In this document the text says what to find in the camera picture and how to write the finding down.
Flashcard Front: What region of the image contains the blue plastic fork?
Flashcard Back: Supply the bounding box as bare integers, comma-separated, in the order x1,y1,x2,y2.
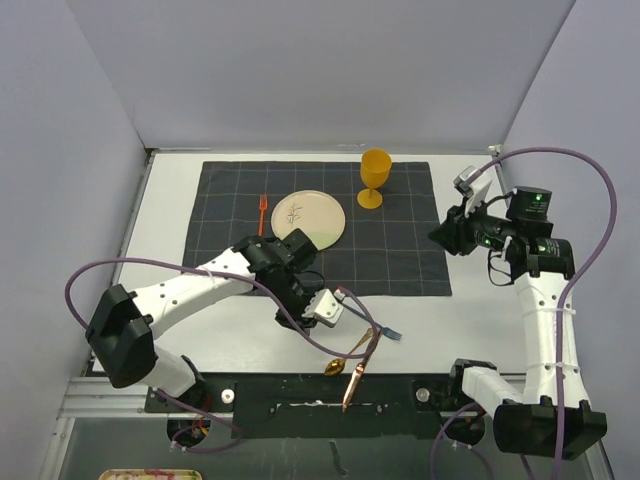
342,302,402,341

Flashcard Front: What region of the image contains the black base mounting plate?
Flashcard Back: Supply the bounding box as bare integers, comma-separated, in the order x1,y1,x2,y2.
143,372,503,441

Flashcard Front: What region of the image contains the copper metal knife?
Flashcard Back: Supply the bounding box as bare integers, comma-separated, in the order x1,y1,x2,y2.
341,327,384,414

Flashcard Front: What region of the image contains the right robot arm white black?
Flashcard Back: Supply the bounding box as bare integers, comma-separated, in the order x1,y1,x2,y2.
428,187,607,460

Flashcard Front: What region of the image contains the orange plastic fork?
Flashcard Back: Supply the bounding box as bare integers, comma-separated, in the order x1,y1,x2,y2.
258,194,268,236

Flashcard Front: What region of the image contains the gold metal spoon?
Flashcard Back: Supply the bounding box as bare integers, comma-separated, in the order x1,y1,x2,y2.
324,328,374,377

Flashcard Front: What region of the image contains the dark grey checked cloth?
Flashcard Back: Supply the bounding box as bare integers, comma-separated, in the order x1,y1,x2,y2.
182,161,452,297

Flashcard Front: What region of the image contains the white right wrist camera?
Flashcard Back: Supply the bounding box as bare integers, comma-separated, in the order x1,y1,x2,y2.
453,166,492,218

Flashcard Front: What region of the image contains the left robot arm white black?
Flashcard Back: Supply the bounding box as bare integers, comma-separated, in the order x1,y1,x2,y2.
86,229,342,411

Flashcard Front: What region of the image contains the beige plate with plant motif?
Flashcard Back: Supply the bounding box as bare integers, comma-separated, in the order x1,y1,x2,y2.
271,190,346,250

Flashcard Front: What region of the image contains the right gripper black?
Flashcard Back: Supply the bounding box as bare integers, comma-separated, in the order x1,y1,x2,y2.
429,194,517,256

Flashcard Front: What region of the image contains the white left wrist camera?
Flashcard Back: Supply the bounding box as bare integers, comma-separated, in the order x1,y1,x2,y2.
302,288,344,328

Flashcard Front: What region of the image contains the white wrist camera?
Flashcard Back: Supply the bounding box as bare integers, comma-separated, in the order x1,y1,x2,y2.
453,166,492,218
302,288,344,328

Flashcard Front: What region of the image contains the floral tray edge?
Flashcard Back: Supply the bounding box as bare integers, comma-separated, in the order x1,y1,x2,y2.
99,469,203,480

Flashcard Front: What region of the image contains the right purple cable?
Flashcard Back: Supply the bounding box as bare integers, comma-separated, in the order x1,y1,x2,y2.
432,146,619,480

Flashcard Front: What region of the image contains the orange plastic cup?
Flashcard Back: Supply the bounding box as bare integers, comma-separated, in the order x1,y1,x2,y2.
357,149,392,210

